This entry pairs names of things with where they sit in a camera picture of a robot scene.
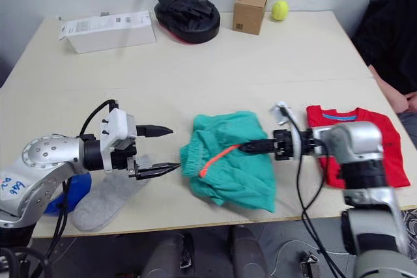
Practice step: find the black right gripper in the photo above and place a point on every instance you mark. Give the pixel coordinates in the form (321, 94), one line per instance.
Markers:
(283, 146)

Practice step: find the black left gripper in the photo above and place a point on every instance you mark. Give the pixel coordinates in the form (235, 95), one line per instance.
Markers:
(120, 160)

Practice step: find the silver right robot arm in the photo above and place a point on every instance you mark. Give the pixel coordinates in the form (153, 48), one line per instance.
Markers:
(361, 147)

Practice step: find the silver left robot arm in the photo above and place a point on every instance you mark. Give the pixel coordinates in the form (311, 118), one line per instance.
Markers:
(49, 161)

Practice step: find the person's bare forearm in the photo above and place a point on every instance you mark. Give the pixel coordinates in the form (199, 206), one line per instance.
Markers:
(387, 87)

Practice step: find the red t-shirt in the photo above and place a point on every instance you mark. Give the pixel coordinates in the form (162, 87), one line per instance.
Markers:
(381, 120)

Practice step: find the person in black top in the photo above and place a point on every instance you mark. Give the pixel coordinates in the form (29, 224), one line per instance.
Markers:
(391, 47)

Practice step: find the grey sock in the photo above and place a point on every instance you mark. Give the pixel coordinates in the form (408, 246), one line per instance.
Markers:
(104, 200)

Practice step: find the blue sock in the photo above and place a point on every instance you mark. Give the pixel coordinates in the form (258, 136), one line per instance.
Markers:
(79, 187)

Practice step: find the dark grey rounded shape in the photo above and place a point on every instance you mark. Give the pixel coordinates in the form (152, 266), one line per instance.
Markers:
(249, 255)
(163, 258)

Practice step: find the white cardboard box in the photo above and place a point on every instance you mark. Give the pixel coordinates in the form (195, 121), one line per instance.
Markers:
(110, 37)

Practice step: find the brown cardboard box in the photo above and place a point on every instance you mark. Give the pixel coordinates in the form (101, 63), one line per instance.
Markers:
(249, 11)

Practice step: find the yellow tennis ball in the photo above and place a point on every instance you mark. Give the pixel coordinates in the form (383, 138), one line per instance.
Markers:
(280, 10)

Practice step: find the black boxing focus pad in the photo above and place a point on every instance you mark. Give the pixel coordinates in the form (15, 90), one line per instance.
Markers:
(192, 17)

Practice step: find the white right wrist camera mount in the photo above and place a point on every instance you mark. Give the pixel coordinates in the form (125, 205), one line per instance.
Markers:
(297, 143)

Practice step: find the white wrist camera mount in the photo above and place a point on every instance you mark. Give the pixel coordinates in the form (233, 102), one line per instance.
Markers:
(297, 143)
(115, 125)

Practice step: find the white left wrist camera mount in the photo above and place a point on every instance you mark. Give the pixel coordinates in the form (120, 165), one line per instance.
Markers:
(115, 125)

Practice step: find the small metal floor bracket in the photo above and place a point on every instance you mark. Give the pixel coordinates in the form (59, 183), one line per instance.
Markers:
(307, 263)

